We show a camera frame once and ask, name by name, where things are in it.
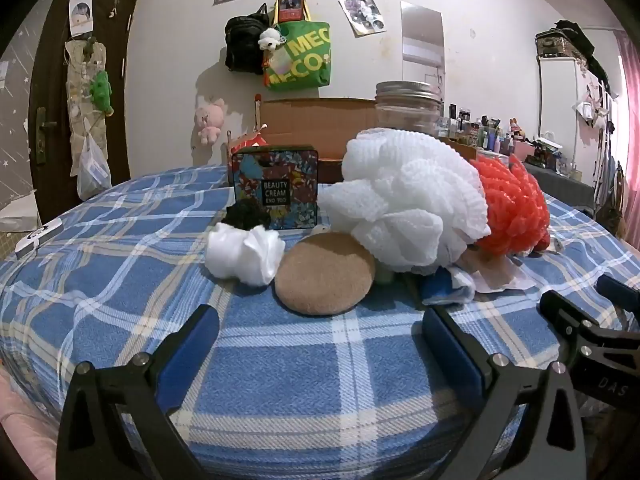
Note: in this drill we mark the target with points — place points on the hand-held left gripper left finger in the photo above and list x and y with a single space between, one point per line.
187 355

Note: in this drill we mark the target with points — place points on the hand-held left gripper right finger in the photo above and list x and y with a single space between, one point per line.
452 350

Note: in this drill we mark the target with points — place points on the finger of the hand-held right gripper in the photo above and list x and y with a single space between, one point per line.
622 294
562 315

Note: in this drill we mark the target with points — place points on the blue white packet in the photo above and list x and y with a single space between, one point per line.
440 290

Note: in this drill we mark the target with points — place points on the small white scrunchie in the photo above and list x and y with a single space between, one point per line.
240 255

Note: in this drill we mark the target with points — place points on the orange bath puff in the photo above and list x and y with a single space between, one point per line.
510 205

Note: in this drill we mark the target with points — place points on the black scrunchie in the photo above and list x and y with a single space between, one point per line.
245 216

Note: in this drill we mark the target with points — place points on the large white bath puff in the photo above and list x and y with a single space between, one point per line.
400 195

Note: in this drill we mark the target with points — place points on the cardboard box red inside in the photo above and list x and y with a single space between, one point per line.
310 125

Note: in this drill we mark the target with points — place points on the blue plaid blanket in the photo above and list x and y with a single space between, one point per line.
300 360

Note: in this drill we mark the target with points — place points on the dark dresser table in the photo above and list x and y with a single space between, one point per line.
560 185

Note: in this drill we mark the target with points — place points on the white flat device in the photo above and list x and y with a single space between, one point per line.
37 239

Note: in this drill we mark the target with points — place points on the row of cosmetic bottles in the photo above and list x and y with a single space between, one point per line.
485 132

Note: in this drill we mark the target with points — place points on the floral black tin box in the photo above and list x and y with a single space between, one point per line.
275 175

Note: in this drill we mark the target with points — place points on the clear plastic bag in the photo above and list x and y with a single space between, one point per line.
92 170

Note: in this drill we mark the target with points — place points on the white wardrobe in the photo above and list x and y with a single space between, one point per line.
555 95

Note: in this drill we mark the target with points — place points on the pink curtain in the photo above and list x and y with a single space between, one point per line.
627 80

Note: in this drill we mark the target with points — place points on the pink plush pig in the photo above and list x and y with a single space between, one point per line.
210 120

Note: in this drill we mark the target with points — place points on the large glass jar metal lid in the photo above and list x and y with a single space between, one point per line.
407 110

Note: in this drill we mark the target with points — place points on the metal rod red tip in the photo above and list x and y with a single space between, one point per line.
258 110

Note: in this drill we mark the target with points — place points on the dark bag on wardrobe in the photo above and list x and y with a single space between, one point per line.
565 40

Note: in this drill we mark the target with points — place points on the green plush frog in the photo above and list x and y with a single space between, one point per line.
101 89

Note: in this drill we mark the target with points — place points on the hanging door organizer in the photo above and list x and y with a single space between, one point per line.
80 75

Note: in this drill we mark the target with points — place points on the dark brown door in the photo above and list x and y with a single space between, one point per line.
55 85

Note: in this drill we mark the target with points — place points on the black bag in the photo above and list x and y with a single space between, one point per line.
242 45

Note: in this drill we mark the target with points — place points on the green tote bag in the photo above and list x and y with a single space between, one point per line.
305 55

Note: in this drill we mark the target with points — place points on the small white plush toy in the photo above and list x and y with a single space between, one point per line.
270 38

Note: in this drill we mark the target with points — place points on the white door picture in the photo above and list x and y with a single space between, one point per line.
81 12

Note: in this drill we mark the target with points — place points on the red photo card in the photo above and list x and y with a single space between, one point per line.
291 7

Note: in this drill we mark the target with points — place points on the wall mirror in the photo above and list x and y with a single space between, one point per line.
422 35

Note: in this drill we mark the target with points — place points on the wall photo collage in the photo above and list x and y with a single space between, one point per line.
362 15

